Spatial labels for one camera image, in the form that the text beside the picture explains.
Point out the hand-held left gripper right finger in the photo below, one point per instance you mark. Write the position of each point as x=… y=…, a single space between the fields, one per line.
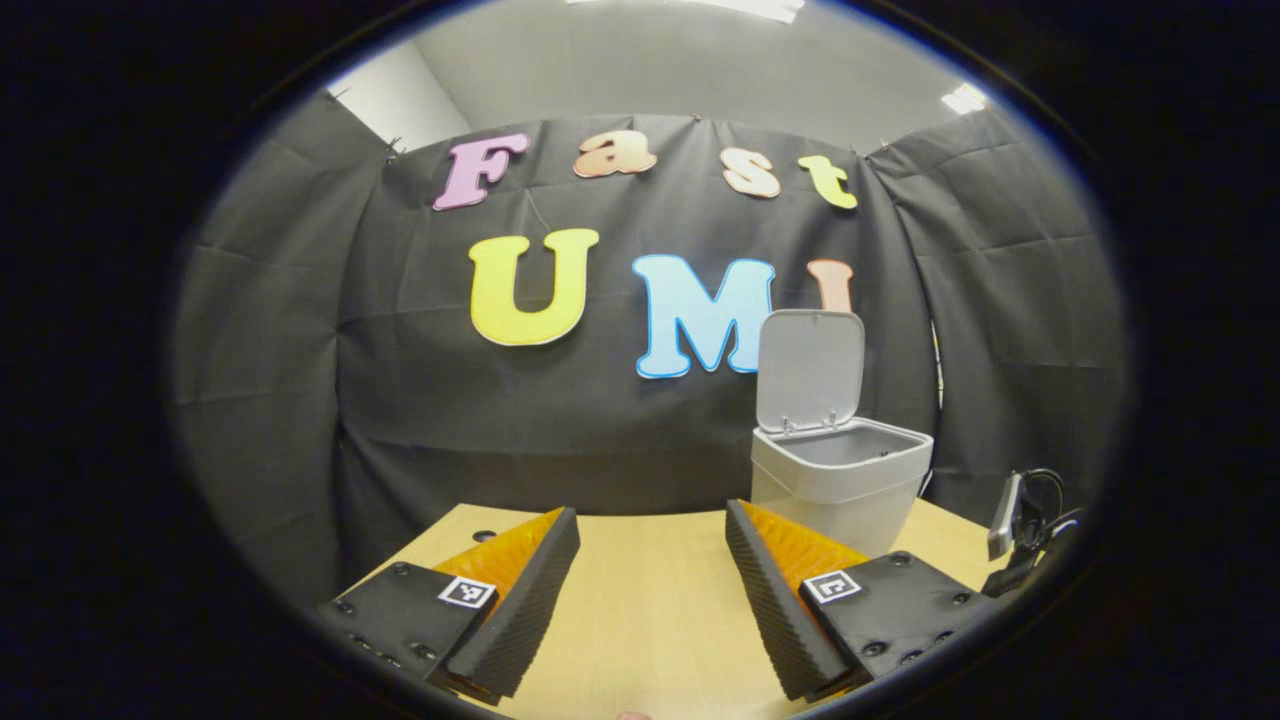
x=775 y=610

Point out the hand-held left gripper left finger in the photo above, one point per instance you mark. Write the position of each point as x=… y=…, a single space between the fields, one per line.
x=530 y=610

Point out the grey desktop garbage bin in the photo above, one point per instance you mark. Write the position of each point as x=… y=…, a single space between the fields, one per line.
x=840 y=480

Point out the wooden desktop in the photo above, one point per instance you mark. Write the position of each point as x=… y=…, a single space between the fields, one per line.
x=650 y=600

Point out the black backdrop cloth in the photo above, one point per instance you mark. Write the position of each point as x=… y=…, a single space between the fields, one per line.
x=350 y=400

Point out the small ceiling light panel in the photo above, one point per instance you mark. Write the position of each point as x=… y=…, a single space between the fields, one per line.
x=964 y=98

